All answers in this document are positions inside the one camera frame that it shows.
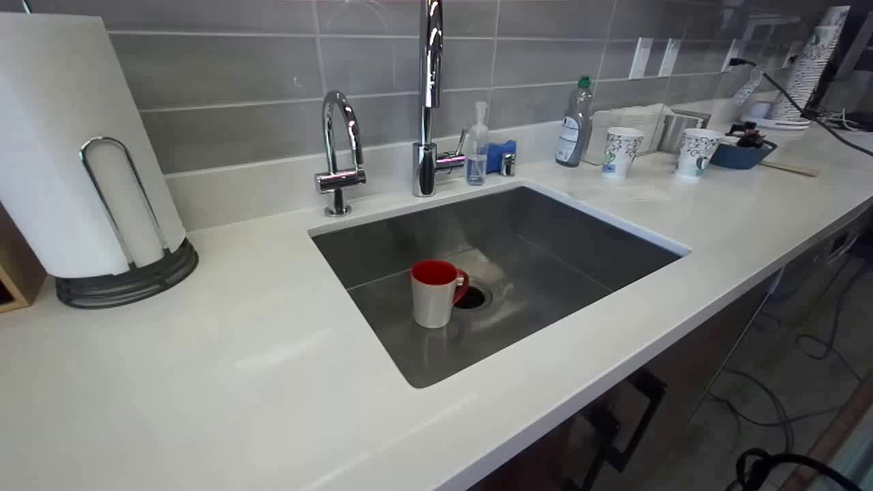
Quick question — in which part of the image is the patterned paper cup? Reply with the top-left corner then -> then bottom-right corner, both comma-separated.
597,124 -> 647,179
675,124 -> 725,183

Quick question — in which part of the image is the wooden box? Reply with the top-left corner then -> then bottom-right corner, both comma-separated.
0,200 -> 48,315

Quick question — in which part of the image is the small chrome faucet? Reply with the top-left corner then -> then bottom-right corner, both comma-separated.
314,86 -> 370,218

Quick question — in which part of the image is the stainless steel sink basin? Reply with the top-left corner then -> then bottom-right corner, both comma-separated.
308,177 -> 694,393

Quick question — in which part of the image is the black cabinet handle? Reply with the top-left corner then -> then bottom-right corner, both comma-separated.
567,366 -> 669,491

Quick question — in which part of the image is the tall chrome arched faucet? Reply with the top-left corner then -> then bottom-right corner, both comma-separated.
409,0 -> 469,199

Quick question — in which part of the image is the white mug red interior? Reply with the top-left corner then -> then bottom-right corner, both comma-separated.
407,258 -> 471,331

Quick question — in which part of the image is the black cable with connector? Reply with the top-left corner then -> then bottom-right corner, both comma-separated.
735,445 -> 867,491

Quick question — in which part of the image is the white wall switch plate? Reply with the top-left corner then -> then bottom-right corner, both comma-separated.
628,34 -> 654,82

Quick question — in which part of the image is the thin black countertop cable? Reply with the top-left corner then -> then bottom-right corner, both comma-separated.
762,68 -> 873,157

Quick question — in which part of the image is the blue bowl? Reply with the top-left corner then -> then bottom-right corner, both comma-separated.
710,134 -> 781,170

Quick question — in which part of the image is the white paper towel roll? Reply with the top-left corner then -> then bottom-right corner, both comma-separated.
0,11 -> 188,280

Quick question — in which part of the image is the clear soap pump bottle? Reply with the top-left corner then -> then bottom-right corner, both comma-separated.
462,98 -> 494,187

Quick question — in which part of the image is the water bottle green cap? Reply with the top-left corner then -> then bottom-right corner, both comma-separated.
554,74 -> 594,169

